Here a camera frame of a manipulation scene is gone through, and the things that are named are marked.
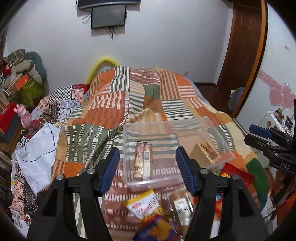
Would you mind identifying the red snack bag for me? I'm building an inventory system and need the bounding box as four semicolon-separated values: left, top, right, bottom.
215;162;256;218

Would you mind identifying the brown cake roll clear box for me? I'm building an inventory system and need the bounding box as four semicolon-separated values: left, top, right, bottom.
169;189;194;238

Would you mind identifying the blue cookie bag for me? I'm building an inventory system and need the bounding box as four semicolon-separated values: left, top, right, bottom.
132;215;179;241

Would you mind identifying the white yellow noodle snack bag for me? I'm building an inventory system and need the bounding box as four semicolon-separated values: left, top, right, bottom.
123;190;166;221

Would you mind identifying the white sticker covered case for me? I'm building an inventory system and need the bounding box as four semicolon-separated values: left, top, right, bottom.
259;108;293;136

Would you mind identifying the square tan cracker pack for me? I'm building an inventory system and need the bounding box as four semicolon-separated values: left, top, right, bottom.
190;142;221;167

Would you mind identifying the white plastic bag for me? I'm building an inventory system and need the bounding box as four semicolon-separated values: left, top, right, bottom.
13;123;60;195

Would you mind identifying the wooden door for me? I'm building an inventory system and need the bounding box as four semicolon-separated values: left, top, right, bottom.
217;1;267;118

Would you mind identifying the brown biscuit roll pack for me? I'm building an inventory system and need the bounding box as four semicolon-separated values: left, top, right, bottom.
133;142;153;181

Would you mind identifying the pink plush toy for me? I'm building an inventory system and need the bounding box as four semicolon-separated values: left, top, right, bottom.
14;104;32;130

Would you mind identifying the red box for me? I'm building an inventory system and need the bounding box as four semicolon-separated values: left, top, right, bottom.
0;102;16;134

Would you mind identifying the clear plastic storage bin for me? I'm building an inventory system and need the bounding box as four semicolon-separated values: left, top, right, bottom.
122;117;234;192

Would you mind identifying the checkered floral bedsheet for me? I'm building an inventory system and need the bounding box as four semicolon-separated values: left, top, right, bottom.
9;84;89;237

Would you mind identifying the pile of clothes and boxes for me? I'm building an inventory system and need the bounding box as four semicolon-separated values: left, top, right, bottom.
1;49;47;110

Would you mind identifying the patchwork striped bed quilt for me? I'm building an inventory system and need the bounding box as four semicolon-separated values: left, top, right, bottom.
52;66;270;240

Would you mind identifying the yellow pillow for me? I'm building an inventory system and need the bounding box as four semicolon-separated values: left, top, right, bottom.
85;56;119;85

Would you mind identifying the pink heart wall decoration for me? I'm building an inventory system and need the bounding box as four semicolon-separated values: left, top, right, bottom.
257;69;295;109

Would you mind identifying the small wall monitor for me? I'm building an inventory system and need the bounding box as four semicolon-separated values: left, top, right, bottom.
91;4;127;29

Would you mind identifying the large wall television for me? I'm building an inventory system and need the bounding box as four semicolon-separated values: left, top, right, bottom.
76;0;141;9

